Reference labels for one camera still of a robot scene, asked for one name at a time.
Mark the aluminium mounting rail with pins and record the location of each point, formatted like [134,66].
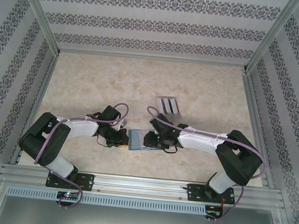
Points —
[141,187]

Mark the aluminium side rail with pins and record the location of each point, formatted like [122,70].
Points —
[256,115]
[43,92]

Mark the grey metal sheet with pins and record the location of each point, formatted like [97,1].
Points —
[137,223]

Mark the aluminium frame post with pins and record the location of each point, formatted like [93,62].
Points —
[37,9]
[274,34]

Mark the right circuit board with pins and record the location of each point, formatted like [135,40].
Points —
[214,212]

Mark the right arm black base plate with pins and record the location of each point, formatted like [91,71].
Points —
[194,193]

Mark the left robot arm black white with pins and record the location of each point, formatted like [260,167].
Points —
[44,146]

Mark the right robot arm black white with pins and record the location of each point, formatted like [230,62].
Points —
[240,161]

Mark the left circuit board green light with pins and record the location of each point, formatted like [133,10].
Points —
[68,195]

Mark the left wrist camera box silver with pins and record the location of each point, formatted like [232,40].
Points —
[123,124]

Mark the blue card holder wallet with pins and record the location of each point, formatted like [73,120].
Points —
[135,142]

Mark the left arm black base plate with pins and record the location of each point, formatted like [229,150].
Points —
[88,181]

